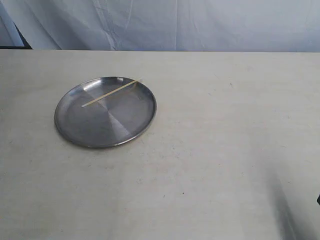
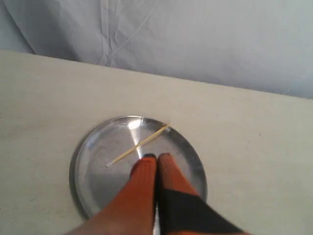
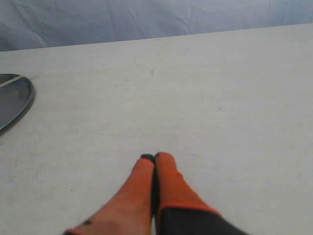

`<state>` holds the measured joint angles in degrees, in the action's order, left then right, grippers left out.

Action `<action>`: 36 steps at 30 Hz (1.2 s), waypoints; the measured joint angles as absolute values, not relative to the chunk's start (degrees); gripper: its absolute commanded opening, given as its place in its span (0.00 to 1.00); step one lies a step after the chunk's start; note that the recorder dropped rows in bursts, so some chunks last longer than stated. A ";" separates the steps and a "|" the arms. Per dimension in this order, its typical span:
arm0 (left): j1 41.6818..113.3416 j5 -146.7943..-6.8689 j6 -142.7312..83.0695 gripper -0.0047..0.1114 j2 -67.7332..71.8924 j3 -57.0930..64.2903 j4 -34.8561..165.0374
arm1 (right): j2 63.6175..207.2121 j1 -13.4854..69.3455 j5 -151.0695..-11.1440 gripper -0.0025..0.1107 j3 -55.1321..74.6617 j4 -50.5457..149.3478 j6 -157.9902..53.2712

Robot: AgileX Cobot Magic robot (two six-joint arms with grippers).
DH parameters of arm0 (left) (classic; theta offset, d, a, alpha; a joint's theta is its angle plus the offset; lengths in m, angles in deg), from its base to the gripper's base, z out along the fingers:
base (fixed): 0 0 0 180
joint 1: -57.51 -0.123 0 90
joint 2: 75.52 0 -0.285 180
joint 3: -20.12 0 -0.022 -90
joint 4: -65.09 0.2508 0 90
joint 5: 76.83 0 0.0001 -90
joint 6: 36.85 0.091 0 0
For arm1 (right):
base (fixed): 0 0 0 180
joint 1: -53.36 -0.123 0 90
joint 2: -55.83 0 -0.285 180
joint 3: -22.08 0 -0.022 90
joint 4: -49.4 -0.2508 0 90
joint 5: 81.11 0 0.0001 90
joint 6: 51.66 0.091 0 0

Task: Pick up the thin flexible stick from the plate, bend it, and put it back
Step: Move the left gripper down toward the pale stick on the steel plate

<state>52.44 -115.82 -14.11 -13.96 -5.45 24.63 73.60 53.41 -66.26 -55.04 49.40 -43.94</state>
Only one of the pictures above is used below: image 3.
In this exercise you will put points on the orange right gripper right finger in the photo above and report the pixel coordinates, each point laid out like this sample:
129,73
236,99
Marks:
181,211

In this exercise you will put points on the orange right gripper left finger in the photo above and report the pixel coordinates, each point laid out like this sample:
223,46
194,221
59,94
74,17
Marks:
130,210

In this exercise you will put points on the round metal plate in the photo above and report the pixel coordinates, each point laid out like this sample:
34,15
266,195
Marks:
15,100

